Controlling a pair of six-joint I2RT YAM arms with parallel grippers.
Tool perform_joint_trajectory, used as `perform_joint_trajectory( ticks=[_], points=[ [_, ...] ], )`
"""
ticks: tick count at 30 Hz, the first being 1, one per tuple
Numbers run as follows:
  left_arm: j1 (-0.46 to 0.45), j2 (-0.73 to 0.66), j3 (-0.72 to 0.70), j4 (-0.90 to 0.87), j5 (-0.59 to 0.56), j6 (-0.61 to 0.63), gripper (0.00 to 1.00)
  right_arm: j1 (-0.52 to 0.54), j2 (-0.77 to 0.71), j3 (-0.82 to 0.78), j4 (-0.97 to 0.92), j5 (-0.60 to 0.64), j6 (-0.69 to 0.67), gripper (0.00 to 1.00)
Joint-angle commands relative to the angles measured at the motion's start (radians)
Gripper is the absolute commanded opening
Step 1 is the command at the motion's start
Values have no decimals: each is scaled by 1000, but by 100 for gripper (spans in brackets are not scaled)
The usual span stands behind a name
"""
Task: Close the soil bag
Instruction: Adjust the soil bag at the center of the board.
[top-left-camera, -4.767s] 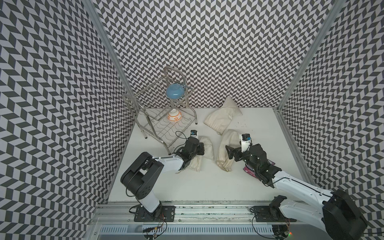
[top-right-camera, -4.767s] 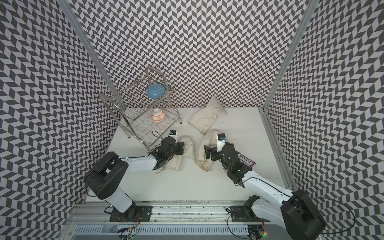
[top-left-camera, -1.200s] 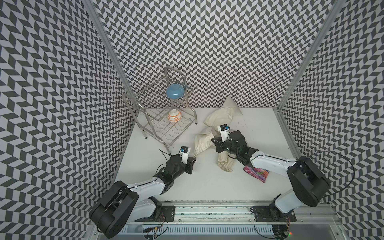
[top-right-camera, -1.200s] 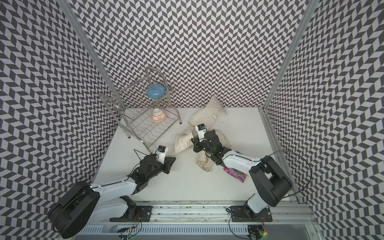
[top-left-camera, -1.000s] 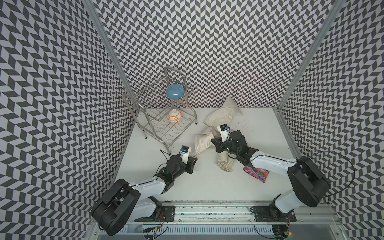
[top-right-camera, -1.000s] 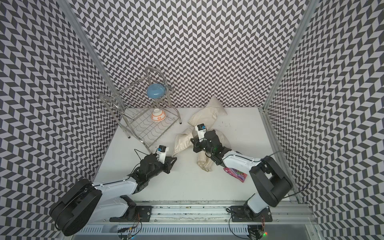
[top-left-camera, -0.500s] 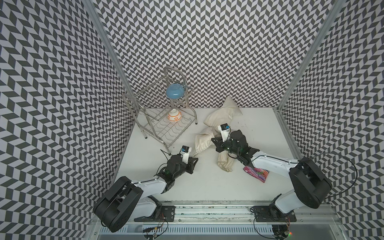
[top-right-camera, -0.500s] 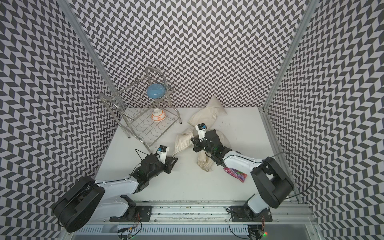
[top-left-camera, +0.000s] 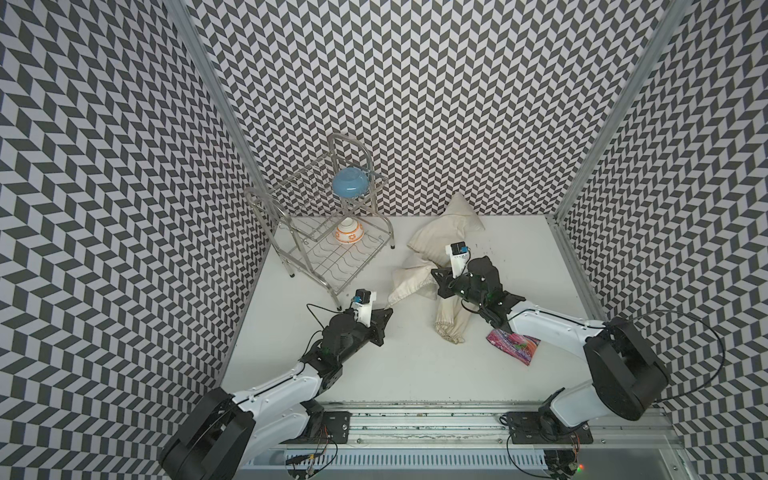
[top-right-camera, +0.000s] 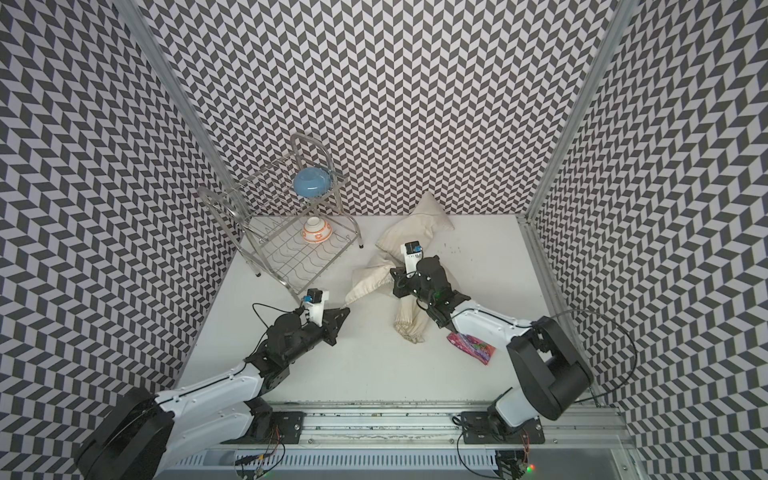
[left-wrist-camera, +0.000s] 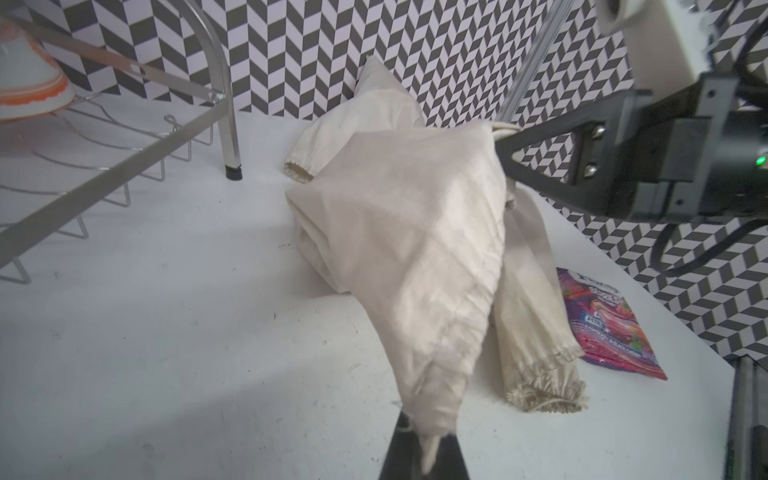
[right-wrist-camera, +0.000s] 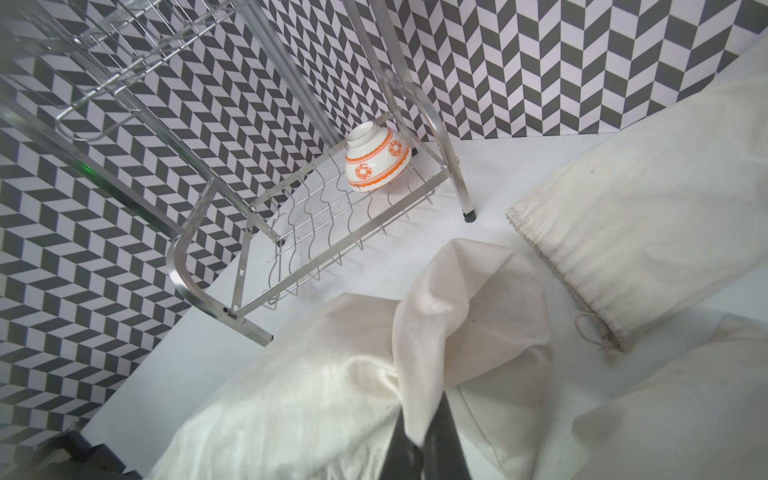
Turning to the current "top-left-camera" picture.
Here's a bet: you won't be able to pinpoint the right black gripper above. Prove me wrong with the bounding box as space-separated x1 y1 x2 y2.
432 264 486 306

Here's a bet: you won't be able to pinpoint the cream drawstring soil bag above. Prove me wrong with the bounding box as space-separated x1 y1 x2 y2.
387 258 471 344

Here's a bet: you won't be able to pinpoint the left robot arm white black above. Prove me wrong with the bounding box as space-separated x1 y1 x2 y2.
158 307 394 479

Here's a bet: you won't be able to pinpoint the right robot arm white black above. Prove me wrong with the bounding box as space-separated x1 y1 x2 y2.
431 256 670 436

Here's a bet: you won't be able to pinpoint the cream cloth bag at back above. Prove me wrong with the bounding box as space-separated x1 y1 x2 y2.
407 193 485 267

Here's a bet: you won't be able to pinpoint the pink snack packet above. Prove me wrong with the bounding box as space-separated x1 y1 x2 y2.
486 329 540 366

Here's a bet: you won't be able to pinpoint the blue bowl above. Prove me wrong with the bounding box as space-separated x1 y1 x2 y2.
332 166 370 199

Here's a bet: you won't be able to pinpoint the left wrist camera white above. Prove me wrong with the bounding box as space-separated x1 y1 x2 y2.
350 289 377 327

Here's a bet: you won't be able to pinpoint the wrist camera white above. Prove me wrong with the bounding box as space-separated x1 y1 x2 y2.
445 241 471 278
350 289 377 327

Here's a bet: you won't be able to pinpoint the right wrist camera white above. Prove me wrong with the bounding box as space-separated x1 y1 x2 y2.
445 241 471 278

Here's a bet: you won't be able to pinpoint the steel wire dish rack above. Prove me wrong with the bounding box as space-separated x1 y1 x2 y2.
244 133 396 309

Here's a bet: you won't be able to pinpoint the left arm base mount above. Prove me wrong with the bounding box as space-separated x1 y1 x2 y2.
284 400 352 445

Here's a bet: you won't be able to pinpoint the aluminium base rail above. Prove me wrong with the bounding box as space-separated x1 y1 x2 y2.
233 400 697 480

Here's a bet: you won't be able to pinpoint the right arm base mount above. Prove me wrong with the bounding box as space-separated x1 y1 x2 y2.
499 388 594 446

